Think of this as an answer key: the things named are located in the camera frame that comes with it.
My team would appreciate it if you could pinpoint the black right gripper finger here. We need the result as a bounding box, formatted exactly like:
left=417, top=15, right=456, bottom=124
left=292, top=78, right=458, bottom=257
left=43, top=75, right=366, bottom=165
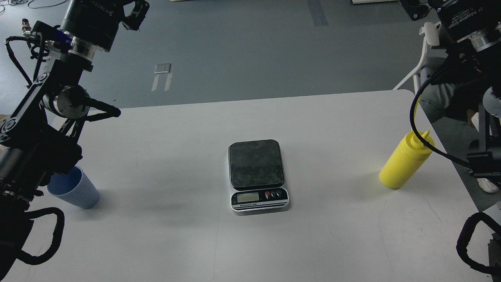
left=399, top=0, right=427, bottom=21

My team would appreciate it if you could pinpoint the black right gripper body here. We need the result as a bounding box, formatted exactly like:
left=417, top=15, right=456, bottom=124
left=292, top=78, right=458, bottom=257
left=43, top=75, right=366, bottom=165
left=428, top=0, right=500, bottom=43

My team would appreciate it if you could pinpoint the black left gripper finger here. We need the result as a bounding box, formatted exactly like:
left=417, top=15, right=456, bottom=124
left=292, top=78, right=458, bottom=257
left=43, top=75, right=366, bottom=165
left=122, top=0, right=150, bottom=31

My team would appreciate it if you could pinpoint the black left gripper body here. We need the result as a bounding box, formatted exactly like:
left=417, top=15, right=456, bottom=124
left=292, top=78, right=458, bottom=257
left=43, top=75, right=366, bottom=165
left=60, top=0, right=137, bottom=53

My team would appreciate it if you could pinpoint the yellow squeeze bottle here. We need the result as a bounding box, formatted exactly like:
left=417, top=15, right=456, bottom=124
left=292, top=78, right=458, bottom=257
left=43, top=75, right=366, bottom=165
left=379, top=130, right=435, bottom=190

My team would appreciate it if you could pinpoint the blue ribbed plastic cup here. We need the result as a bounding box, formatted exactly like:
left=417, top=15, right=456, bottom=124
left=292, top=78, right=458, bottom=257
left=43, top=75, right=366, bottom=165
left=47, top=166, right=100, bottom=209

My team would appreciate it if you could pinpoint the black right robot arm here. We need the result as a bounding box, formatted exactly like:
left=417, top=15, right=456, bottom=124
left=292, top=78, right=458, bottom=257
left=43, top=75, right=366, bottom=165
left=400, top=0, right=500, bottom=187

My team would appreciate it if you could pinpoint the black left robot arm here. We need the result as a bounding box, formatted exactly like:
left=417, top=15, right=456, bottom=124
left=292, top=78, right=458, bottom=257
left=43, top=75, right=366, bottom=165
left=0, top=0, right=150, bottom=278

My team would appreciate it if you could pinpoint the digital kitchen scale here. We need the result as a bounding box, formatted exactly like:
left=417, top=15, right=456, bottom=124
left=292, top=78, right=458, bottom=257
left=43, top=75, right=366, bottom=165
left=228, top=139, right=290, bottom=214

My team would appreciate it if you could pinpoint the white office chair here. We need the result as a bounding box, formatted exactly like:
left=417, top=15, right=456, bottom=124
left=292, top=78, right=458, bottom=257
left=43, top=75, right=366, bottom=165
left=393, top=22, right=442, bottom=94

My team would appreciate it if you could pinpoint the grey floor plate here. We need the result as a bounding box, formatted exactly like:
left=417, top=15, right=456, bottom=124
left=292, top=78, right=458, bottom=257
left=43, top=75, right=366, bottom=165
left=154, top=63, right=171, bottom=74

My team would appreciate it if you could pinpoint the black floor cable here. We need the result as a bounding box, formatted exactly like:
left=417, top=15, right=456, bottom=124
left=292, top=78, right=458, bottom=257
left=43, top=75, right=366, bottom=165
left=0, top=0, right=69, bottom=10

